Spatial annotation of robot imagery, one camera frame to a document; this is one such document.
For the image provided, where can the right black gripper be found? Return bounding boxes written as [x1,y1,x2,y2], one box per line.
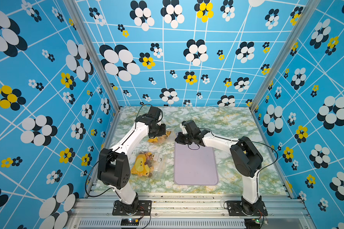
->
[174,133,194,145]

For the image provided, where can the ziploc bag of cookies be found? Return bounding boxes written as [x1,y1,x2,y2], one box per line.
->
[148,130,176,144]

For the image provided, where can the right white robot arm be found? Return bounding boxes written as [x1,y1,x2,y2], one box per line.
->
[175,130,268,216]

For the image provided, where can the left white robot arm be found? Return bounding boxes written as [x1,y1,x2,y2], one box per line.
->
[97,106,166,213]

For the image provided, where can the near left ziploc cookie bag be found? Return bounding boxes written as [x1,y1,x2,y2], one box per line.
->
[131,151,165,179]

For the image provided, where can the lilac rectangular tray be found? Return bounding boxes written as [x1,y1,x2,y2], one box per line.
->
[174,143,219,186]

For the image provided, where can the left green circuit board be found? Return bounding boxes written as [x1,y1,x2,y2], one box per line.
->
[120,218,140,228]

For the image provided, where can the green circuit board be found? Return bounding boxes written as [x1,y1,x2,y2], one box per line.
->
[245,219,264,229]
[120,218,140,228]

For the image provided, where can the right green circuit board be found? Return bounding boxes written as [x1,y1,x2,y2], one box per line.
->
[245,219,264,229]

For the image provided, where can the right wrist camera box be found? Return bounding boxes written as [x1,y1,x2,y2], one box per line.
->
[180,120,201,136]

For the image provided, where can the aluminium front rail frame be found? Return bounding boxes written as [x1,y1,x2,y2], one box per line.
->
[66,193,315,229]

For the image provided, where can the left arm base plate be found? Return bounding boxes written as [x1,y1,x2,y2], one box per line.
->
[112,200,152,216]

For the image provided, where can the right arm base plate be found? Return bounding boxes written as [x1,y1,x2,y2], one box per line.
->
[223,200,268,217]

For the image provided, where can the left aluminium corner post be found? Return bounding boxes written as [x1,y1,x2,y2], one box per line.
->
[64,0,120,114]

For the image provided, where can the aluminium corner post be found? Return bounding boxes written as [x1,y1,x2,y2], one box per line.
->
[64,0,120,114]
[250,0,321,114]

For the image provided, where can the right aluminium corner post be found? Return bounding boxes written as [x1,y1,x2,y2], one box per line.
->
[250,0,321,114]

